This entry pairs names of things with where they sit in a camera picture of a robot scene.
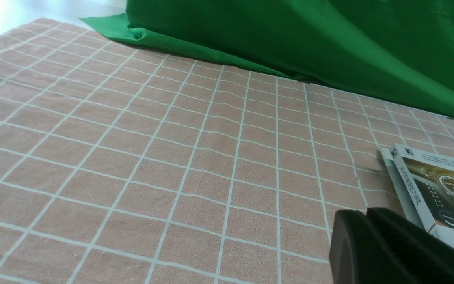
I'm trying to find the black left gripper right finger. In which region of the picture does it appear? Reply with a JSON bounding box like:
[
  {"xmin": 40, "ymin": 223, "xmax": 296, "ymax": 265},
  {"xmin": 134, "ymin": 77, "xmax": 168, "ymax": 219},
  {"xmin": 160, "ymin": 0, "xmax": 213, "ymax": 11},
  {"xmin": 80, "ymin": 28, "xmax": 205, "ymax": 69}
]
[{"xmin": 366, "ymin": 208, "xmax": 454, "ymax": 284}]

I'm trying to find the green backdrop cloth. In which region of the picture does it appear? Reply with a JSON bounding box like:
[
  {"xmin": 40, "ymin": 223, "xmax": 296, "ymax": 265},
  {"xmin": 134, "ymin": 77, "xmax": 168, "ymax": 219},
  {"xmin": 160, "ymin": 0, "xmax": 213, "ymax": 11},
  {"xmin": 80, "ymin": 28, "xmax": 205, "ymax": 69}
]
[{"xmin": 82, "ymin": 0, "xmax": 454, "ymax": 118}]

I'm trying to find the top self-driving textbook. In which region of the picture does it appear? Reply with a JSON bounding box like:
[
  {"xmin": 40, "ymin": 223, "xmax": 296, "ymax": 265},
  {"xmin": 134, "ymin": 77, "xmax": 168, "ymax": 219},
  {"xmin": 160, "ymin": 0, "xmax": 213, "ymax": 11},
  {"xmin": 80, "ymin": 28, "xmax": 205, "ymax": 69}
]
[{"xmin": 390, "ymin": 144, "xmax": 454, "ymax": 248}]

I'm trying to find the middle white book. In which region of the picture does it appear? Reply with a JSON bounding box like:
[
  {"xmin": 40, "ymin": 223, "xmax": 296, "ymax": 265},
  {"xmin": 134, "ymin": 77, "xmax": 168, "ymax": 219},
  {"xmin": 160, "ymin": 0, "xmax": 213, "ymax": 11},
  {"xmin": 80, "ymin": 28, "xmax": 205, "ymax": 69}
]
[{"xmin": 378, "ymin": 147, "xmax": 424, "ymax": 230}]

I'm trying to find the pink checkered tablecloth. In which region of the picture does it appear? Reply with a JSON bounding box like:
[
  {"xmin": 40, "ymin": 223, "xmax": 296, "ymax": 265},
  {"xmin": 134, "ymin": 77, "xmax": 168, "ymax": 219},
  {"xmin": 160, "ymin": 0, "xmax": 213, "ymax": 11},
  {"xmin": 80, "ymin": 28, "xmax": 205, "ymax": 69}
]
[{"xmin": 0, "ymin": 19, "xmax": 454, "ymax": 284}]

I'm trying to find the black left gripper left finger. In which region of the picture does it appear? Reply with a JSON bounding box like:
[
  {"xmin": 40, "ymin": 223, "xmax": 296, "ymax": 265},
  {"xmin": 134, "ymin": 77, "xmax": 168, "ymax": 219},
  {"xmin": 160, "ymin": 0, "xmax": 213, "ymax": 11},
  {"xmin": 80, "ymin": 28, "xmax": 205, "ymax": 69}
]
[{"xmin": 329, "ymin": 210, "xmax": 417, "ymax": 284}]

